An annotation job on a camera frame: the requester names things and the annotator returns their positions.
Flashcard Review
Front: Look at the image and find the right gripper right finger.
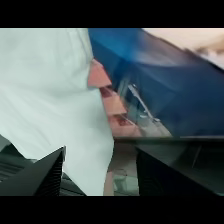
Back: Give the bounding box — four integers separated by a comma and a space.
135, 147, 214, 197

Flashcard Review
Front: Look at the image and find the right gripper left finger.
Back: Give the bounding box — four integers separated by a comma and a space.
0, 145, 67, 197

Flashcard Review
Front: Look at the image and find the white garment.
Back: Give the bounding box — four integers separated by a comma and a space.
0, 27, 115, 197

